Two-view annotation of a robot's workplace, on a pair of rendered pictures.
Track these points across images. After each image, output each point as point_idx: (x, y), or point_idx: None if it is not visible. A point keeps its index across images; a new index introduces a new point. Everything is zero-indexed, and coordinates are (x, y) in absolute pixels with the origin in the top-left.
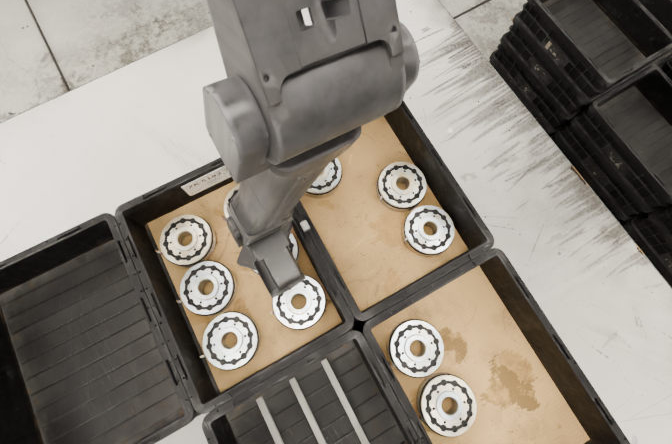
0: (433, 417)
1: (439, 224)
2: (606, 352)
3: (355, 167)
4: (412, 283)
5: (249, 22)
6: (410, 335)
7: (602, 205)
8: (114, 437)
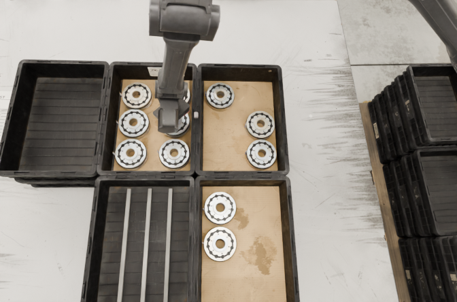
0: (209, 245)
1: (268, 153)
2: (330, 280)
3: (241, 104)
4: None
5: None
6: (220, 199)
7: (377, 201)
8: (53, 169)
